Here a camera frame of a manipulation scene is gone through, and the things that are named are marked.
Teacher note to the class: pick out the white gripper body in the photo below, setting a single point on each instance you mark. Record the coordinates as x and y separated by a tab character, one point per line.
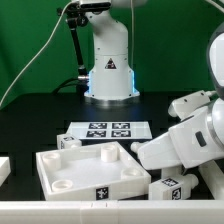
197	139

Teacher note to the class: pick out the white square tabletop part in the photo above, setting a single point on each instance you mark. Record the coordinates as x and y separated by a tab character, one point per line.
95	172

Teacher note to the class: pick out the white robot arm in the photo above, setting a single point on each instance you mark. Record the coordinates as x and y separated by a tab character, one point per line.
112	80

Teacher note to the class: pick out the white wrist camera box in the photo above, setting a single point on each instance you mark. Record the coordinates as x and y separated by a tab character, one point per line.
184	106

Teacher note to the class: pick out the white right fence wall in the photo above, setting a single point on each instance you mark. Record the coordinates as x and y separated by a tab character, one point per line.
214	178

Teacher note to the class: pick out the white fence wall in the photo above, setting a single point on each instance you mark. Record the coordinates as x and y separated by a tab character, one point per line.
214	178
4	169
113	212

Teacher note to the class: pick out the white marker base plate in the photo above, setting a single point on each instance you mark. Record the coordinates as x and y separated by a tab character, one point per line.
110	130

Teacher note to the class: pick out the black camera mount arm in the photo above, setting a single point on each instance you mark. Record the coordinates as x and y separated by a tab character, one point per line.
76	16

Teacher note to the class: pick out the white left fence wall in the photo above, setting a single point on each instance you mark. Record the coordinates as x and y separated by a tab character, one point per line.
4	169

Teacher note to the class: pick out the white front fence wall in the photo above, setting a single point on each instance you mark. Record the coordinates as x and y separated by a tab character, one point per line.
113	212

